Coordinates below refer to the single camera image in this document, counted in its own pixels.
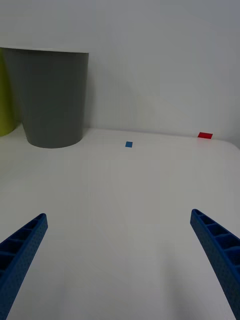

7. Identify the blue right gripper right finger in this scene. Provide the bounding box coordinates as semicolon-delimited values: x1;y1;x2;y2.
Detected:
189;208;240;320

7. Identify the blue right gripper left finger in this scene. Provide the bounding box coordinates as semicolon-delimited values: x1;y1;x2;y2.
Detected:
0;212;49;320

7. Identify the yellow-green plastic waste bin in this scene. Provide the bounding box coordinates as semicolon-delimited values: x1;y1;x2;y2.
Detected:
0;47;20;137

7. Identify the grey plastic waste bin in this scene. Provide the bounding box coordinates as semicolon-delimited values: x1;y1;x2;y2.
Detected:
0;46;90;149

